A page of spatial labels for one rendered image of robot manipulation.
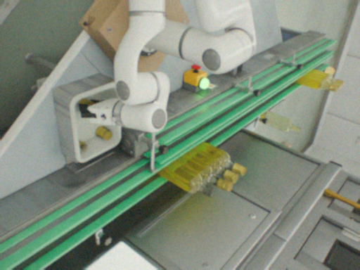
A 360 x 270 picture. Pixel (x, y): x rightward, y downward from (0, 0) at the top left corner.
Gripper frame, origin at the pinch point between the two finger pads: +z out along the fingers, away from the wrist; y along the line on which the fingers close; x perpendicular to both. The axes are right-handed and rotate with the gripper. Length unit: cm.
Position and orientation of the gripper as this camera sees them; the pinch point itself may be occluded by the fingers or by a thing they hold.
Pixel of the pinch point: (90, 107)
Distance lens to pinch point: 106.3
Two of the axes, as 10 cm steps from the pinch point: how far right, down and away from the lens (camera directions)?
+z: -7.6, -1.5, 6.3
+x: -1.2, -9.2, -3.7
